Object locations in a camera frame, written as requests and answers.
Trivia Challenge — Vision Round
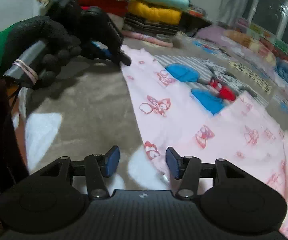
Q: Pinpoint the black gloved left hand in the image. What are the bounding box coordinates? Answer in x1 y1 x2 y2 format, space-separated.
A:
0 16 81 88

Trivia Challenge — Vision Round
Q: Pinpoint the orange cartoon pillow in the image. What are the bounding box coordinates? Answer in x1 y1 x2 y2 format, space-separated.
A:
223 30 276 67

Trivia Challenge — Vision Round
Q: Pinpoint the red folded garment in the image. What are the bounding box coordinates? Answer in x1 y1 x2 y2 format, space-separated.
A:
76 0 128 17

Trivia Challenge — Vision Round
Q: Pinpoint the black striped folded garment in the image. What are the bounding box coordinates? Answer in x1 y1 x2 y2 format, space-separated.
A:
123 13 179 36

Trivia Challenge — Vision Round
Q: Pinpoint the brown Mickey Mouse blanket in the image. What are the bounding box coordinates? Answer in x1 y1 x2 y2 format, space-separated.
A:
14 29 288 196

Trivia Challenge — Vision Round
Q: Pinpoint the yellow folded knit garment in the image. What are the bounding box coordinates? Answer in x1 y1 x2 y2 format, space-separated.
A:
128 0 183 25

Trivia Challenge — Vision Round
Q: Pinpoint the purple floral bedsheet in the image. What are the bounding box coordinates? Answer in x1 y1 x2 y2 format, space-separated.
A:
195 25 288 99

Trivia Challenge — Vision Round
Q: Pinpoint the pink folded garment bottom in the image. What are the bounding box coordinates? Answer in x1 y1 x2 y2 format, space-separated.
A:
121 30 173 48

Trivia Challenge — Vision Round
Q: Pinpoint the pink fox print garment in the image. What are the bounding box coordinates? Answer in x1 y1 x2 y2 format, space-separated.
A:
120 44 288 240

